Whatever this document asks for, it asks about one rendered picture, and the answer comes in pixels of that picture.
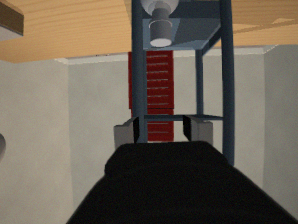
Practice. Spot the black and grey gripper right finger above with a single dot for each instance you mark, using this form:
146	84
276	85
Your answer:
195	129

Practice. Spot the dark grey cylinder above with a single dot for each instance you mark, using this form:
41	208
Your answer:
160	24

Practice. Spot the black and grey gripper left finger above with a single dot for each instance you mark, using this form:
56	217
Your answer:
127	132

